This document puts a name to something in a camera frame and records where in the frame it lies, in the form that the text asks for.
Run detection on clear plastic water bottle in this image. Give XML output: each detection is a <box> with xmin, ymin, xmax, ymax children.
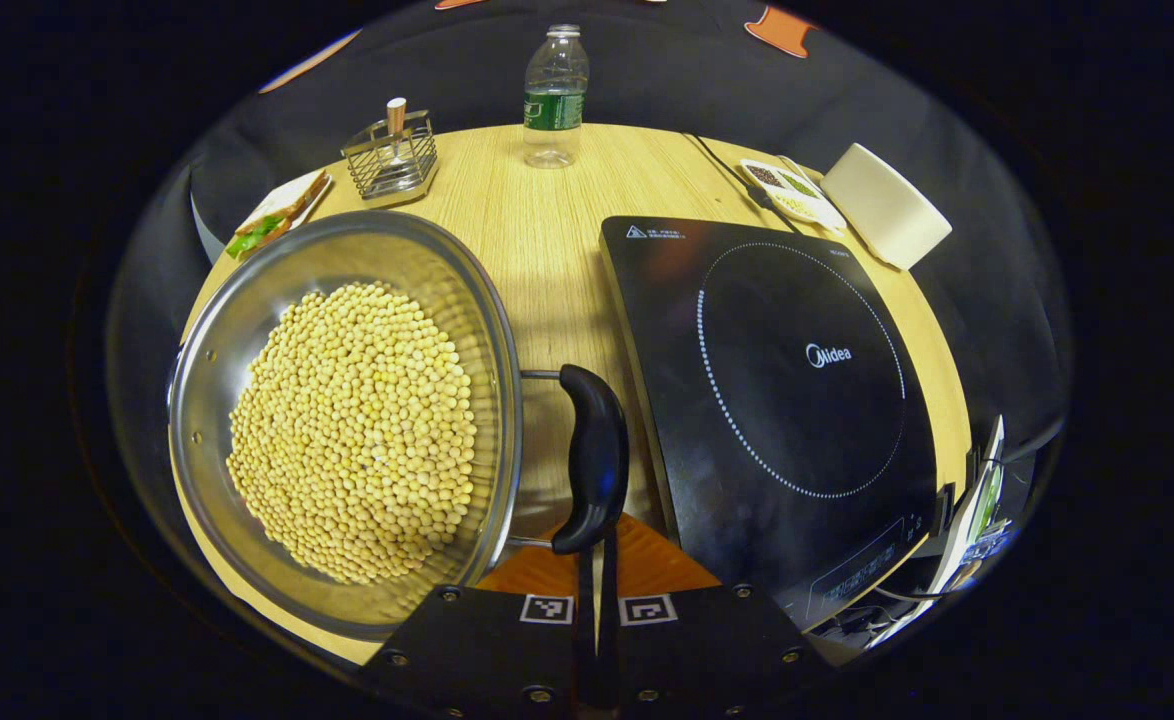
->
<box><xmin>522</xmin><ymin>25</ymin><xmax>590</xmax><ymax>169</ymax></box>

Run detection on pile of soybeans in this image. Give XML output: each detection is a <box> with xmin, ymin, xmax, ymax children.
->
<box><xmin>225</xmin><ymin>282</ymin><xmax>478</xmax><ymax>586</ymax></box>

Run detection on white and green object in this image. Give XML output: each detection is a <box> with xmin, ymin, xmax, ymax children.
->
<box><xmin>927</xmin><ymin>415</ymin><xmax>1010</xmax><ymax>601</ymax></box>

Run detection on black power cable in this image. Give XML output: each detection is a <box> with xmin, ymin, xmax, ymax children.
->
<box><xmin>682</xmin><ymin>132</ymin><xmax>798</xmax><ymax>233</ymax></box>

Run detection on sandwich with lettuce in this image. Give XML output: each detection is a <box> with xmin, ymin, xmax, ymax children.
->
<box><xmin>225</xmin><ymin>170</ymin><xmax>330</xmax><ymax>261</ymax></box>

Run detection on white toaster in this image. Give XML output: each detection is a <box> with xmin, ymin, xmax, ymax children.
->
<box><xmin>820</xmin><ymin>143</ymin><xmax>953</xmax><ymax>271</ymax></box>

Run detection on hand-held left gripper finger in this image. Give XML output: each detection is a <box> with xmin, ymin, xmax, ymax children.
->
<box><xmin>597</xmin><ymin>513</ymin><xmax>833</xmax><ymax>716</ymax></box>
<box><xmin>362</xmin><ymin>545</ymin><xmax>598</xmax><ymax>713</ymax></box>

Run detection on white seasoning tray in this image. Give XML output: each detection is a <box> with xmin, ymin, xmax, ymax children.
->
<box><xmin>739</xmin><ymin>158</ymin><xmax>848</xmax><ymax>233</ymax></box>

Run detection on metal wire basket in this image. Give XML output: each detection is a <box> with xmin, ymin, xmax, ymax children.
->
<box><xmin>340</xmin><ymin>108</ymin><xmax>440</xmax><ymax>209</ymax></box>

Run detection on stainless steel pot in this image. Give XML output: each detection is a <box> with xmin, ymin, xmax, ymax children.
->
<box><xmin>167</xmin><ymin>210</ymin><xmax>630</xmax><ymax>641</ymax></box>

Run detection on white sandwich plate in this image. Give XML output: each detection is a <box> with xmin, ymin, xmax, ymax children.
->
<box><xmin>232</xmin><ymin>168</ymin><xmax>336</xmax><ymax>263</ymax></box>

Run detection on black induction cooktop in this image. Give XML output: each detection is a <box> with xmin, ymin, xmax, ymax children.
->
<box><xmin>599</xmin><ymin>215</ymin><xmax>940</xmax><ymax>631</ymax></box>

